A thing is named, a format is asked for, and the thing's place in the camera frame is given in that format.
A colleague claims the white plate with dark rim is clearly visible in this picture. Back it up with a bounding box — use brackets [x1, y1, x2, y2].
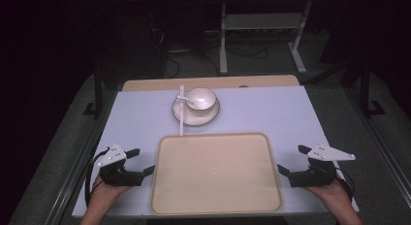
[171, 94, 221, 128]

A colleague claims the white metal table frame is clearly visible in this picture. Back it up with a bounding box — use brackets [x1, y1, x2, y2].
[218, 0, 313, 76]

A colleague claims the beige plastic tray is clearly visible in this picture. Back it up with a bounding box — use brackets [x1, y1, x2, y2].
[149, 131, 285, 216]

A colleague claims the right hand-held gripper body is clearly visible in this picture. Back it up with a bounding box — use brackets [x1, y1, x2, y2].
[286, 143, 357, 188]

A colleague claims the black floor cable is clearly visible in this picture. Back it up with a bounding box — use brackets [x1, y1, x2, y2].
[164, 48, 221, 80]
[225, 42, 269, 60]

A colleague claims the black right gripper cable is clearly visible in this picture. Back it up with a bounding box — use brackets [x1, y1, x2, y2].
[334, 167, 357, 202]

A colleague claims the person's left hand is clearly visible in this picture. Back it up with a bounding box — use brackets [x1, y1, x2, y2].
[89, 176, 133, 205]

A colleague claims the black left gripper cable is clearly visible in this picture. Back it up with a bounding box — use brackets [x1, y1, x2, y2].
[83, 146, 111, 209]

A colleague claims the white ceramic bowl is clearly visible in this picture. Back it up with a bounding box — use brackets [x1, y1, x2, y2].
[184, 86, 218, 113]

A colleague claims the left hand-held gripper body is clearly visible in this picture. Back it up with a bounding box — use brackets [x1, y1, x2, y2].
[96, 143, 145, 187]

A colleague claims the person's right hand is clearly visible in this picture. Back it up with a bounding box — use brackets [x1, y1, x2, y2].
[304, 179, 353, 208]

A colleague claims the black metal stand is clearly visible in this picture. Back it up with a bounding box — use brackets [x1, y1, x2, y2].
[359, 59, 388, 118]
[82, 64, 105, 118]

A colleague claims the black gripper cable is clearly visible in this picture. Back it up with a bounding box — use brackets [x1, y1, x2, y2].
[334, 167, 357, 202]
[83, 146, 111, 209]

